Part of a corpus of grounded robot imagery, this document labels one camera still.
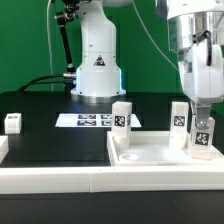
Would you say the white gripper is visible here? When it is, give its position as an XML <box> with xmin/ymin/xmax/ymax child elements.
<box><xmin>178</xmin><ymin>43</ymin><xmax>224</xmax><ymax>129</ymax></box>

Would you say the white square table top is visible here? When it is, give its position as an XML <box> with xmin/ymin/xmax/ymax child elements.
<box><xmin>107</xmin><ymin>131</ymin><xmax>224</xmax><ymax>166</ymax></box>

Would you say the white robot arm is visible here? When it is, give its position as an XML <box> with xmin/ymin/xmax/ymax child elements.
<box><xmin>63</xmin><ymin>0</ymin><xmax>224</xmax><ymax>130</ymax></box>

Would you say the white U-shaped workspace fence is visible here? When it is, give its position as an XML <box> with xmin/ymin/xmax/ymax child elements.
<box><xmin>0</xmin><ymin>134</ymin><xmax>224</xmax><ymax>195</ymax></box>

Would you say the white fiducial marker sheet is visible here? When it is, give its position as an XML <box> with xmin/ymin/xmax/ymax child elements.
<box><xmin>55</xmin><ymin>113</ymin><xmax>142</xmax><ymax>129</ymax></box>

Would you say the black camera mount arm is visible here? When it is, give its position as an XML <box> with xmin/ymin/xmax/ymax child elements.
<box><xmin>55</xmin><ymin>0</ymin><xmax>80</xmax><ymax>92</ymax></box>

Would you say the black cable bundle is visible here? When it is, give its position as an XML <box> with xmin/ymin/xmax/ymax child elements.
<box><xmin>18</xmin><ymin>73</ymin><xmax>77</xmax><ymax>93</ymax></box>

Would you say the grey thin cable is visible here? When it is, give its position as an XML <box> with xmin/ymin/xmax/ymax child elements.
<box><xmin>46</xmin><ymin>0</ymin><xmax>56</xmax><ymax>92</ymax></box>

